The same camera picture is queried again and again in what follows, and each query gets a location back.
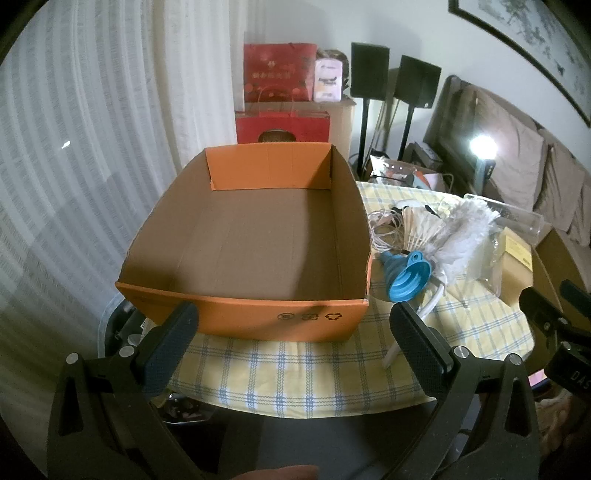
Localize white shuttlecock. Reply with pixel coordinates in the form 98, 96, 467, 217
399, 207, 446, 252

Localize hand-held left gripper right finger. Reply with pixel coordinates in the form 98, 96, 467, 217
389, 301, 541, 480

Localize yellow box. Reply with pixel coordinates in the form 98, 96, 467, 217
501, 227, 534, 306

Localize white feather duster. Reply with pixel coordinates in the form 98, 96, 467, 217
382, 198, 503, 370

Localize red paper bag with handles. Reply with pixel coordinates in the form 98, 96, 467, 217
235, 90, 332, 144

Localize yellow plaid tablecloth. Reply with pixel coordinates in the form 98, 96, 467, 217
166, 181, 536, 418

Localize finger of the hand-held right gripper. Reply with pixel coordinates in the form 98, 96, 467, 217
519, 286, 571, 344
560, 279, 591, 319

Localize pink package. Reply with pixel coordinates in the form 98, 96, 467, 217
314, 58, 343, 102

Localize framed ink painting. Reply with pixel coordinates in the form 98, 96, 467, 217
449, 0, 591, 127

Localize brown carton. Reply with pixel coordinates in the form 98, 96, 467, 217
323, 97, 357, 160

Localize orange cardboard box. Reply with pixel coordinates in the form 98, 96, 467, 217
115, 142, 374, 343

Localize clear plastic tube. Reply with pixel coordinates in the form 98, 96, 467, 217
464, 194, 552, 243

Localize white curtain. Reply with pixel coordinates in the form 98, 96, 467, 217
0, 0, 252, 416

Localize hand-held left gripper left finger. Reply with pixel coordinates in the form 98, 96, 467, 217
46, 302, 206, 480

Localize red gift bag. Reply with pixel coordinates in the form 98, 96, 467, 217
244, 43, 318, 103

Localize person's left hand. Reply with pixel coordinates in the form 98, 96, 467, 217
240, 465, 319, 480

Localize blue silicone funnel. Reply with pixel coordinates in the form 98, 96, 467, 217
379, 250, 435, 303

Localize bright lamp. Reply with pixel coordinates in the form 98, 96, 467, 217
468, 134, 499, 160

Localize open brown cardboard box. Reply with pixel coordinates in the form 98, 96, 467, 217
531, 228, 583, 319

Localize brown sofa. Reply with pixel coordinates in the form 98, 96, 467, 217
416, 76, 591, 245

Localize carton with clutter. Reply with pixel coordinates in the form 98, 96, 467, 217
368, 154, 446, 191

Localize white cable bundle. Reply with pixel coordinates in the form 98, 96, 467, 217
367, 208, 407, 252

